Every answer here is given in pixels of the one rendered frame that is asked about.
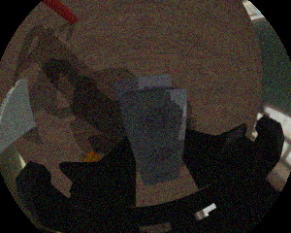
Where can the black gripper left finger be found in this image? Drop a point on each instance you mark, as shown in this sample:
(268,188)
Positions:
(117,170)

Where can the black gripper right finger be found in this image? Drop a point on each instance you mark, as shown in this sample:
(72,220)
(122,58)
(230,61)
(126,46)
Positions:
(202,152)

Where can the red peg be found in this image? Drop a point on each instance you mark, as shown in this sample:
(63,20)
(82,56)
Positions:
(61,10)

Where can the orange cylinder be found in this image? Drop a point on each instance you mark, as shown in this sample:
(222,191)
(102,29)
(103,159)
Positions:
(91,157)

